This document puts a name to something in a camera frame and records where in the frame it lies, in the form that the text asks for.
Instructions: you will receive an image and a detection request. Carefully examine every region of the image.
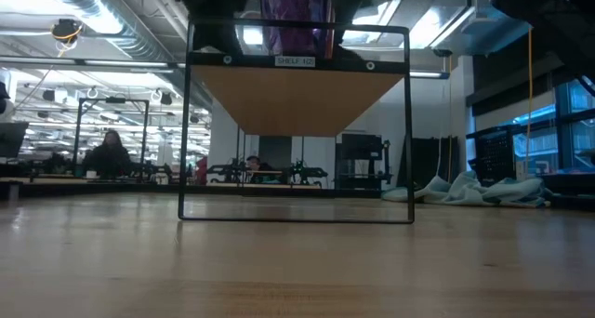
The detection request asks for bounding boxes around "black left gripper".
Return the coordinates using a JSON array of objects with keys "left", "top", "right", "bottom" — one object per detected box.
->
[{"left": 174, "top": 0, "right": 250, "bottom": 54}]

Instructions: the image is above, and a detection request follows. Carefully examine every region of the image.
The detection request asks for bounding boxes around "round black ceiling device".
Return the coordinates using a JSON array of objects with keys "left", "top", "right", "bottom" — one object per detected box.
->
[{"left": 49, "top": 18, "right": 86, "bottom": 44}]

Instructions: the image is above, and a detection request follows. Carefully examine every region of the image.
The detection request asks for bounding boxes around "person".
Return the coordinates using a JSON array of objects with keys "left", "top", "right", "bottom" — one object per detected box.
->
[
  {"left": 245, "top": 154, "right": 276, "bottom": 184},
  {"left": 83, "top": 129, "right": 135, "bottom": 179}
]

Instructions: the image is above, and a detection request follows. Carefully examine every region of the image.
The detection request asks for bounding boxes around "black panel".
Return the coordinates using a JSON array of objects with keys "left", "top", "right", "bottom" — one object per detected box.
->
[{"left": 400, "top": 136, "right": 460, "bottom": 189}]

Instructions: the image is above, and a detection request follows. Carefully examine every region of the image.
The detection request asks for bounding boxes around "black equipment cart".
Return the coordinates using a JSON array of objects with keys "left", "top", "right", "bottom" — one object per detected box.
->
[{"left": 334, "top": 132, "right": 394, "bottom": 192}]

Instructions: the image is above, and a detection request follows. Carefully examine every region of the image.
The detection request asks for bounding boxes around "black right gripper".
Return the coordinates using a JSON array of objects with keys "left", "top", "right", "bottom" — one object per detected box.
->
[{"left": 332, "top": 0, "right": 377, "bottom": 61}]

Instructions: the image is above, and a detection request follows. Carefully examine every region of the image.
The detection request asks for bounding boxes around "light blue cloth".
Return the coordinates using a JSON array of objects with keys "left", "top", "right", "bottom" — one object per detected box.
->
[{"left": 380, "top": 170, "right": 554, "bottom": 209}]

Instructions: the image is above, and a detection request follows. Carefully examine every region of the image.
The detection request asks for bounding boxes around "ceiling light bar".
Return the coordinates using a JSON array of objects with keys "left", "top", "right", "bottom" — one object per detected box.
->
[{"left": 408, "top": 70, "right": 451, "bottom": 80}]

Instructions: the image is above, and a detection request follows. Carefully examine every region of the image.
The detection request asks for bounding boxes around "black plastic crate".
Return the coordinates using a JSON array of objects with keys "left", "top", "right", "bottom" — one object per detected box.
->
[{"left": 467, "top": 126, "right": 517, "bottom": 184}]

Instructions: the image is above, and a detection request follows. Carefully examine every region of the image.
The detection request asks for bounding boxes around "black frame wooden shelf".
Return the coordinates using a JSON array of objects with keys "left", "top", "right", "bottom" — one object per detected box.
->
[{"left": 178, "top": 19, "right": 415, "bottom": 225}]

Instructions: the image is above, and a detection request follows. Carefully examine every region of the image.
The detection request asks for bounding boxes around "white shelf label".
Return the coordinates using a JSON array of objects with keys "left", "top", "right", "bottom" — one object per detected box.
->
[{"left": 273, "top": 55, "right": 316, "bottom": 69}]

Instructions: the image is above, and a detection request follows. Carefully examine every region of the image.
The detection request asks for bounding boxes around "thin yellow hanging cable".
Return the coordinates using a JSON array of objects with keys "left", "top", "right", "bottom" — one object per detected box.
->
[{"left": 446, "top": 55, "right": 454, "bottom": 184}]

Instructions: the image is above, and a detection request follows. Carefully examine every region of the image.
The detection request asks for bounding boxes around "black metal frame stand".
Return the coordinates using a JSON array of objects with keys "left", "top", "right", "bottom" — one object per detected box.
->
[{"left": 72, "top": 97, "right": 151, "bottom": 179}]

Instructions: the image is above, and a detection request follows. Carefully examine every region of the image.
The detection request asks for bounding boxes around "purple cup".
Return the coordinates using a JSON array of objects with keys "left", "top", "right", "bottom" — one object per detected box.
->
[{"left": 258, "top": 0, "right": 334, "bottom": 58}]

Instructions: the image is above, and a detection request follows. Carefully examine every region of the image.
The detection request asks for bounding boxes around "long yellow hanging cable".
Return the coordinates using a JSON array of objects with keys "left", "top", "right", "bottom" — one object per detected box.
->
[{"left": 524, "top": 27, "right": 535, "bottom": 178}]

